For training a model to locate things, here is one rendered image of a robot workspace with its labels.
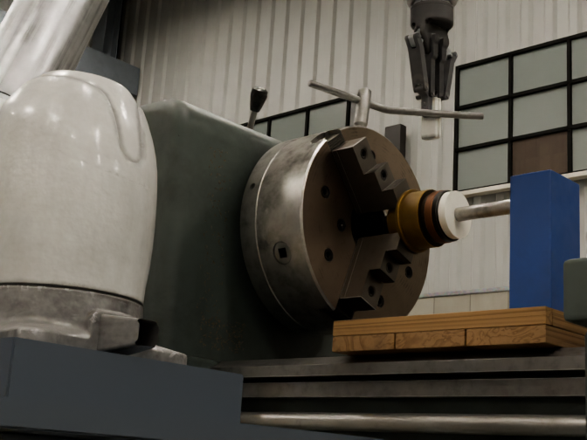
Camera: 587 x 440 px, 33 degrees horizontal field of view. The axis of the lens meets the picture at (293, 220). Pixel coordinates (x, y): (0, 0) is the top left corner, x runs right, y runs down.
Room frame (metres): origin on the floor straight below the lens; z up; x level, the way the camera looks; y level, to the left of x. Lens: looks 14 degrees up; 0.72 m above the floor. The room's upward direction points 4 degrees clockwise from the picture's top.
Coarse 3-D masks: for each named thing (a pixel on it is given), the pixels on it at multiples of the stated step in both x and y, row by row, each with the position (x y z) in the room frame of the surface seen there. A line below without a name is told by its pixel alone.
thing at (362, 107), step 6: (360, 90) 1.48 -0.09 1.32; (366, 90) 1.48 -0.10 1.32; (360, 96) 1.48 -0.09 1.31; (366, 96) 1.48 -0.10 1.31; (360, 102) 1.48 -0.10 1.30; (366, 102) 1.48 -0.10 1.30; (360, 108) 1.48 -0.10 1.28; (366, 108) 1.48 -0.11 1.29; (360, 114) 1.47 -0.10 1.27; (366, 114) 1.48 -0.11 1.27; (360, 120) 1.47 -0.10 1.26; (366, 120) 1.48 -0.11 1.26; (366, 126) 1.48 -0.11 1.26
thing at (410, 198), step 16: (416, 192) 1.36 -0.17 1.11; (432, 192) 1.34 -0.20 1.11; (400, 208) 1.35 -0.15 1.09; (416, 208) 1.33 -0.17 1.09; (432, 208) 1.32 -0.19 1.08; (400, 224) 1.35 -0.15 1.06; (416, 224) 1.34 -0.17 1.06; (432, 224) 1.32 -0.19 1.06; (416, 240) 1.36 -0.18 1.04; (432, 240) 1.36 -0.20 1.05; (448, 240) 1.34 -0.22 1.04
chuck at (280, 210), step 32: (352, 128) 1.40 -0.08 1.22; (288, 160) 1.38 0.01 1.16; (320, 160) 1.35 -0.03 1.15; (384, 160) 1.46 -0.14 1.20; (288, 192) 1.35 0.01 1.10; (320, 192) 1.35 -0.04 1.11; (256, 224) 1.39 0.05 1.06; (288, 224) 1.34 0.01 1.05; (320, 224) 1.36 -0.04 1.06; (352, 224) 1.52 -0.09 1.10; (320, 256) 1.36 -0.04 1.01; (416, 256) 1.53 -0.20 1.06; (288, 288) 1.40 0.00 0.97; (320, 288) 1.36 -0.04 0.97; (384, 288) 1.47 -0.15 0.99; (416, 288) 1.53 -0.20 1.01; (320, 320) 1.43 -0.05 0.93
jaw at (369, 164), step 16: (336, 144) 1.38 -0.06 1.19; (352, 144) 1.35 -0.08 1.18; (368, 144) 1.37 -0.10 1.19; (336, 160) 1.37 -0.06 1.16; (352, 160) 1.36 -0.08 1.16; (368, 160) 1.37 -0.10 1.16; (352, 176) 1.37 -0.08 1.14; (368, 176) 1.36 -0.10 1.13; (384, 176) 1.37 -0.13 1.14; (352, 192) 1.39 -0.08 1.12; (368, 192) 1.38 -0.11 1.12; (384, 192) 1.36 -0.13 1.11; (400, 192) 1.36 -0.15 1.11; (368, 208) 1.39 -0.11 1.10; (384, 208) 1.38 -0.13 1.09
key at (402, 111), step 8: (312, 80) 1.44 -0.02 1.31; (320, 88) 1.45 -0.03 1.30; (328, 88) 1.45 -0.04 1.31; (336, 88) 1.46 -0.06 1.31; (336, 96) 1.47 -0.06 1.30; (344, 96) 1.47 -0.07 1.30; (352, 96) 1.47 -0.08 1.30; (376, 104) 1.49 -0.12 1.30; (384, 112) 1.50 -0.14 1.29; (392, 112) 1.51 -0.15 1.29; (400, 112) 1.51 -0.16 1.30; (408, 112) 1.52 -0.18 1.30; (416, 112) 1.52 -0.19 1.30; (424, 112) 1.53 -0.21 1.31; (432, 112) 1.54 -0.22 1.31; (440, 112) 1.55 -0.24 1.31; (448, 112) 1.55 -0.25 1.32; (456, 112) 1.56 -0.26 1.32; (464, 112) 1.57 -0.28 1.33
